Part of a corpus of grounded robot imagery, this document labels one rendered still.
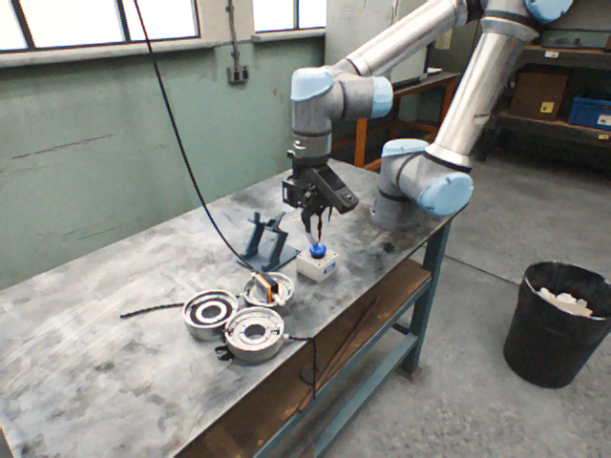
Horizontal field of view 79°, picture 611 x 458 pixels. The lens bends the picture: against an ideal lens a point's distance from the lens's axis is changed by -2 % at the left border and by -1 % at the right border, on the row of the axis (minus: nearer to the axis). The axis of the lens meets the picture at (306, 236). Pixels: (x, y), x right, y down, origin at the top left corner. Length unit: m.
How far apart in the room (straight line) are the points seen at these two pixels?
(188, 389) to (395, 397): 1.11
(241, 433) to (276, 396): 0.12
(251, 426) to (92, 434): 0.36
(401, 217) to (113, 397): 0.77
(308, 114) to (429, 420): 1.26
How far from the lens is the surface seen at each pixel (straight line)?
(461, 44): 4.41
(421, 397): 1.69
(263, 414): 0.94
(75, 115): 2.21
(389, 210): 1.05
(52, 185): 2.25
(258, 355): 0.68
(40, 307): 0.97
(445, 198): 0.90
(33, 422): 0.76
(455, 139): 0.90
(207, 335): 0.74
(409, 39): 0.92
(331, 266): 0.86
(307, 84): 0.70
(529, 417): 1.79
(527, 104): 3.97
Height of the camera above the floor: 1.34
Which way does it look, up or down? 32 degrees down
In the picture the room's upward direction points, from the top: straight up
